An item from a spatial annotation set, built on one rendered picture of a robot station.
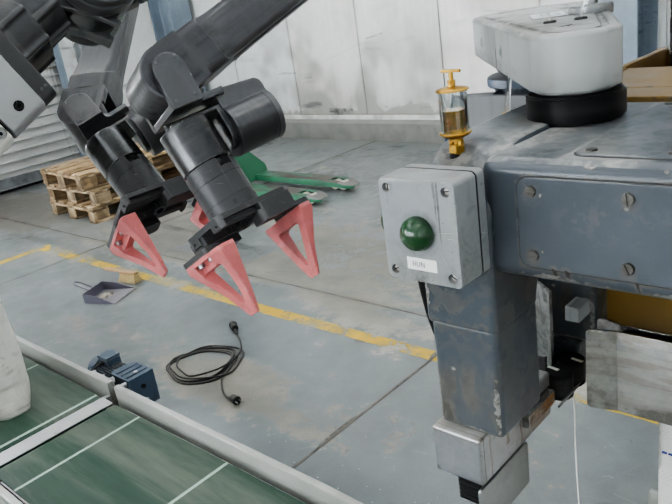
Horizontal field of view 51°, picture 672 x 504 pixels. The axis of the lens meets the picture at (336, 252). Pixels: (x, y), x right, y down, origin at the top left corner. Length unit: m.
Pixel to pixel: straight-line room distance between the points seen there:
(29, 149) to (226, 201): 7.85
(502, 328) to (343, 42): 7.02
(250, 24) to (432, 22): 6.11
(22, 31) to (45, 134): 7.89
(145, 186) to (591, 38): 0.52
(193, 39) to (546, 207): 0.40
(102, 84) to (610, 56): 0.63
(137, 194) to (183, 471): 1.20
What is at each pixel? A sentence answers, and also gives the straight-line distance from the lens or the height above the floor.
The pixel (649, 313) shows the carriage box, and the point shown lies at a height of 1.07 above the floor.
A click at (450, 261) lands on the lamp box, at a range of 0.57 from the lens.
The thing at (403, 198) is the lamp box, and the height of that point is 1.31.
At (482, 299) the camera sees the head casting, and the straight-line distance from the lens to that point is 0.62.
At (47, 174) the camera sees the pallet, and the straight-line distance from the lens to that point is 6.72.
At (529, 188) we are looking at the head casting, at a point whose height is 1.31.
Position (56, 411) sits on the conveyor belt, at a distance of 2.43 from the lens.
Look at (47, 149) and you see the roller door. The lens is 8.62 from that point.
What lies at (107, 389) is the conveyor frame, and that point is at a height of 0.40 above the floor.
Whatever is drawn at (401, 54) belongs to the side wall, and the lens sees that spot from 7.13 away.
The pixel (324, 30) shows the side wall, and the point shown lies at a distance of 7.75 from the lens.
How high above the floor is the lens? 1.47
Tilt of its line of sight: 20 degrees down
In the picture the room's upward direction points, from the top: 9 degrees counter-clockwise
